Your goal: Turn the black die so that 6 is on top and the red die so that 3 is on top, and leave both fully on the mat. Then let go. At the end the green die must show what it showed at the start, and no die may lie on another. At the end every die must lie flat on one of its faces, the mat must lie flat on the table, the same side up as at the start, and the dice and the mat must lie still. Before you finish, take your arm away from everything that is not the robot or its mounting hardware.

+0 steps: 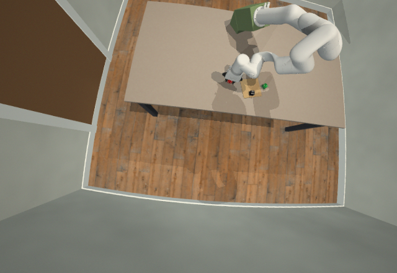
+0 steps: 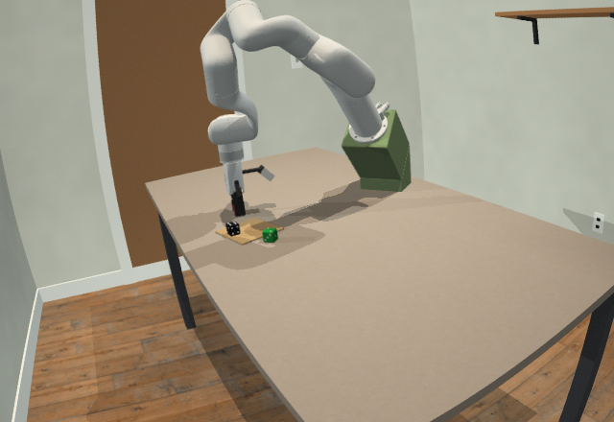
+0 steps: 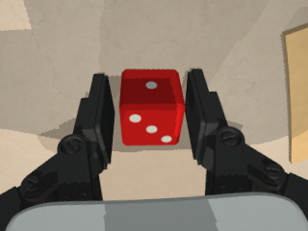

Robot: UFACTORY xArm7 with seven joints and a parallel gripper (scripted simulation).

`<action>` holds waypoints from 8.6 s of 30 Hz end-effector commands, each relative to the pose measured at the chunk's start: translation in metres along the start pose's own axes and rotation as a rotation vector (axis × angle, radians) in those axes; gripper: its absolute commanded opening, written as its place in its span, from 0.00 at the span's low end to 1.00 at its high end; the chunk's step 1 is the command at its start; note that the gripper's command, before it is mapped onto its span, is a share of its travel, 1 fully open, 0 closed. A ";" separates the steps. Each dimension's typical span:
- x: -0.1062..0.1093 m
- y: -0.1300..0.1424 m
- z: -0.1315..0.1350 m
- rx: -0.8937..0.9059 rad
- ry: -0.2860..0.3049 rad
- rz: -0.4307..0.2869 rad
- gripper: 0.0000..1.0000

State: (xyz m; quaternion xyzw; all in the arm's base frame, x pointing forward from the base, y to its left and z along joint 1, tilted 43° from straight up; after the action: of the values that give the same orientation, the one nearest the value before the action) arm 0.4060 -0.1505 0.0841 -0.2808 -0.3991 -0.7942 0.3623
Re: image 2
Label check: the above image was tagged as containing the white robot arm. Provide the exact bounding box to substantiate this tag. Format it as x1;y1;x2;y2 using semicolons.
201;0;390;161

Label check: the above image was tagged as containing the black die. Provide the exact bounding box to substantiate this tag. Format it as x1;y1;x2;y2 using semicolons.
226;222;241;236

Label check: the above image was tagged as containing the green die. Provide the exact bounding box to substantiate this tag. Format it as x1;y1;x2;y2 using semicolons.
262;227;278;243

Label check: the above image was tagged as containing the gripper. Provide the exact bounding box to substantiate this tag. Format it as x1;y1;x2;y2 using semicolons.
220;158;246;217

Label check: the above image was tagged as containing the tan flat mat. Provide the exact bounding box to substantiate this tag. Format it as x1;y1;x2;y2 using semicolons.
215;218;284;245

